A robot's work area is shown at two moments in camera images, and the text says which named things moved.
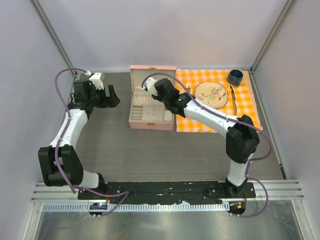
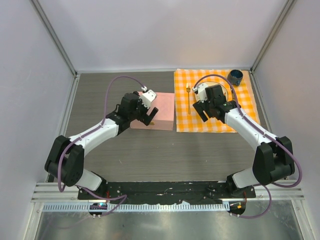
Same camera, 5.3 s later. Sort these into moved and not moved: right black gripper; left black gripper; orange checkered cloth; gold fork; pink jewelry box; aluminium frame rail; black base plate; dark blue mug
Moved: pink jewelry box; left black gripper; right black gripper
Not moved: gold fork; orange checkered cloth; dark blue mug; aluminium frame rail; black base plate
